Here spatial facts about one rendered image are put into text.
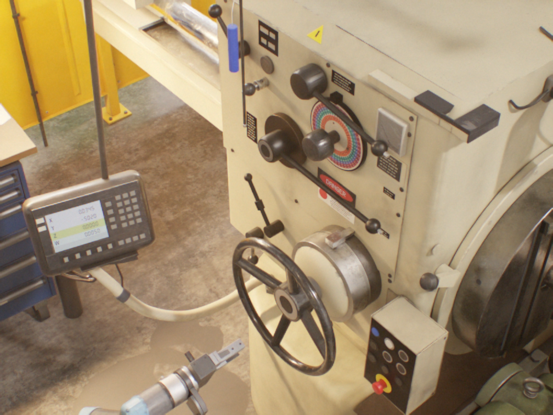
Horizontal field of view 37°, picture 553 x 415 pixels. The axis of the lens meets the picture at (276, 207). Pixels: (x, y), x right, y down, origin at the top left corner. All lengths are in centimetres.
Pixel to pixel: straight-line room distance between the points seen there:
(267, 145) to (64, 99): 273
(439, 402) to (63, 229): 127
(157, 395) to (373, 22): 100
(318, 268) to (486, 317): 42
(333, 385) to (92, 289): 151
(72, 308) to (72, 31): 151
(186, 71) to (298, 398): 120
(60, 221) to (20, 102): 220
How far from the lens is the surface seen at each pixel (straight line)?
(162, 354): 359
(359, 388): 274
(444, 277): 189
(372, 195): 191
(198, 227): 409
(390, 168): 181
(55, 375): 361
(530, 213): 198
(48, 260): 242
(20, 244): 341
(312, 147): 183
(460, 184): 179
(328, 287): 201
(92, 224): 240
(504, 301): 209
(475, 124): 162
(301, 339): 285
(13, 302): 360
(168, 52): 309
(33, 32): 439
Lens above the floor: 284
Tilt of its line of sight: 43 degrees down
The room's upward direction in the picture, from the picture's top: straight up
